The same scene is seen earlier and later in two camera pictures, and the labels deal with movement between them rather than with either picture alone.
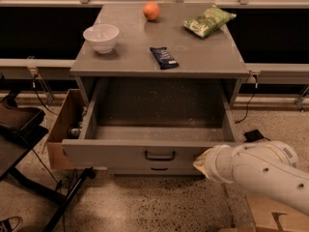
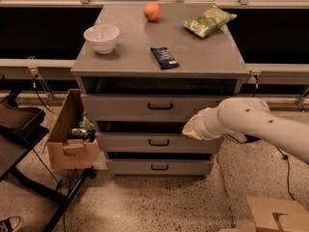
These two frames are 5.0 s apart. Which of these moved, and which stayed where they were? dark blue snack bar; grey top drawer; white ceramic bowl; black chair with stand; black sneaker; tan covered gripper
Moved: grey top drawer; tan covered gripper
Stayed: white ceramic bowl; black chair with stand; black sneaker; dark blue snack bar
